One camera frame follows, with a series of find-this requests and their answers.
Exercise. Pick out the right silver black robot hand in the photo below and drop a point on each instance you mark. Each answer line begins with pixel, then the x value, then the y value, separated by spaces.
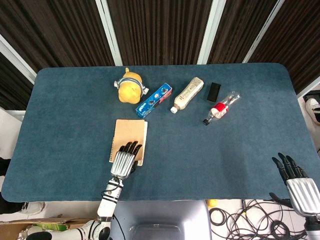
pixel 298 187

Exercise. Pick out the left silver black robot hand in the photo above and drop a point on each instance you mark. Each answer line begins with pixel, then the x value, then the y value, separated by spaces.
pixel 122 162

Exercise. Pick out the brown notebook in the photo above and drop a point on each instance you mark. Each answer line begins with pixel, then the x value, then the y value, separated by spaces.
pixel 130 135

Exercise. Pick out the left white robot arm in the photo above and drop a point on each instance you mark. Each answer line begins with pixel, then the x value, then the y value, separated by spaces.
pixel 105 207

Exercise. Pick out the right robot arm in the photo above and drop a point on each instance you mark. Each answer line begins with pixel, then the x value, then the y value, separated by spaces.
pixel 312 228

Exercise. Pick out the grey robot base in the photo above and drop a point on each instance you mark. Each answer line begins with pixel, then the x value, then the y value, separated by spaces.
pixel 160 220

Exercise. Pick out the blue table mat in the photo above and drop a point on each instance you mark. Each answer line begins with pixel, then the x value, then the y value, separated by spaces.
pixel 160 140

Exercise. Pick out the blue cookie box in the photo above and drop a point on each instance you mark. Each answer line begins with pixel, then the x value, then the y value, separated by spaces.
pixel 154 100

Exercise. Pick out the yellow plush toy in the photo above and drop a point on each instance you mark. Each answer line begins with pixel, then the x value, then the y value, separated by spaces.
pixel 129 90

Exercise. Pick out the white shoe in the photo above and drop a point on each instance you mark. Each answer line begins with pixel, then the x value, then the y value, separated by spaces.
pixel 312 106

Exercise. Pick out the yellow small object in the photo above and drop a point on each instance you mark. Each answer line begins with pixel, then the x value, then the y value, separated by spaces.
pixel 212 202

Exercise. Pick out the green packet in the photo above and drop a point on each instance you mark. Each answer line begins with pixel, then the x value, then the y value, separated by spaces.
pixel 53 226

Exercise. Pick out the beige drink bottle white cap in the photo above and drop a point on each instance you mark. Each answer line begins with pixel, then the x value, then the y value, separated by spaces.
pixel 188 94

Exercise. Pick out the white sneaker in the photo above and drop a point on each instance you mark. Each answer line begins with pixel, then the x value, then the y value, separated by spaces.
pixel 31 207

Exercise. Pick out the cardboard box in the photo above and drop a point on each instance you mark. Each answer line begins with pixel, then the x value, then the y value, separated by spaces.
pixel 32 223

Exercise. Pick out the clear bottle red label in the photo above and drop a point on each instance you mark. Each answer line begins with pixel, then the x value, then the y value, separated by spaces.
pixel 221 108

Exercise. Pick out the black rectangular block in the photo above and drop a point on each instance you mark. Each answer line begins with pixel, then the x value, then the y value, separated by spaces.
pixel 214 92

